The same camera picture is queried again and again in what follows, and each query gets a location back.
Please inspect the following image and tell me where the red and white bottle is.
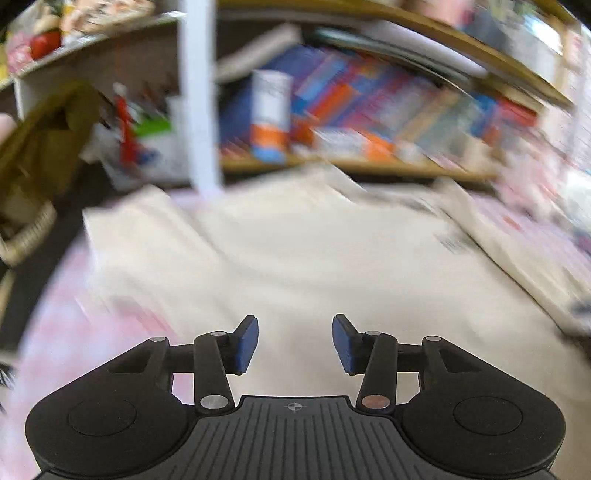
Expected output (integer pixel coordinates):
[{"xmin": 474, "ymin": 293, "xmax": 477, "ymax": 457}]
[{"xmin": 115, "ymin": 84, "xmax": 140, "ymax": 165}]

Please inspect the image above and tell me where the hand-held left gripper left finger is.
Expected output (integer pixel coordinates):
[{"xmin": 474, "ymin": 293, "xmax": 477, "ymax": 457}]
[{"xmin": 108, "ymin": 315, "xmax": 259, "ymax": 414}]

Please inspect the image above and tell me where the stack of flat notebooks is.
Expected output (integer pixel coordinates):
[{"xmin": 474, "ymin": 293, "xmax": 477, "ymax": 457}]
[{"xmin": 217, "ymin": 23, "xmax": 485, "ymax": 88}]

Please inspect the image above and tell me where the pink checked desk mat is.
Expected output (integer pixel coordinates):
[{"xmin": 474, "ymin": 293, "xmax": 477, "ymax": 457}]
[{"xmin": 0, "ymin": 185, "xmax": 591, "ymax": 480}]

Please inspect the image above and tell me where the olive brown bag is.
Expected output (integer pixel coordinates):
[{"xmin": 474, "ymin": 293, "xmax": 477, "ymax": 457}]
[{"xmin": 0, "ymin": 80, "xmax": 101, "ymax": 222}]

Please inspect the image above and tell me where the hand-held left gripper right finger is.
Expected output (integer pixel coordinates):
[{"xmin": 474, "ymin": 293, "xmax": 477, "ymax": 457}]
[{"xmin": 332, "ymin": 314, "xmax": 485, "ymax": 413}]

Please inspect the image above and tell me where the white pole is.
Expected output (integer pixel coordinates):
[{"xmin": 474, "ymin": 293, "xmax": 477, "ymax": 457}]
[{"xmin": 182, "ymin": 0, "xmax": 225, "ymax": 192}]

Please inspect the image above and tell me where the tall white orange box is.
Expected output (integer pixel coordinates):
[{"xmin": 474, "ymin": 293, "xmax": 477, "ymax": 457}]
[{"xmin": 252, "ymin": 69, "xmax": 294, "ymax": 163}]

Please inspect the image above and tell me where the row of colourful books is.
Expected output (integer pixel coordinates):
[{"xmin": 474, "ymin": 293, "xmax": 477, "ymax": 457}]
[{"xmin": 219, "ymin": 44, "xmax": 541, "ymax": 162}]

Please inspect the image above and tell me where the wooden bookshelf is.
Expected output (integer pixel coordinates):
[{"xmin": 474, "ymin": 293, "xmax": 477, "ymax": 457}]
[{"xmin": 0, "ymin": 0, "xmax": 591, "ymax": 185}]

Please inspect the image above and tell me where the long white orange box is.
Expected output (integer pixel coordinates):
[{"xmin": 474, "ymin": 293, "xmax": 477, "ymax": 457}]
[{"xmin": 316, "ymin": 128, "xmax": 397, "ymax": 161}]

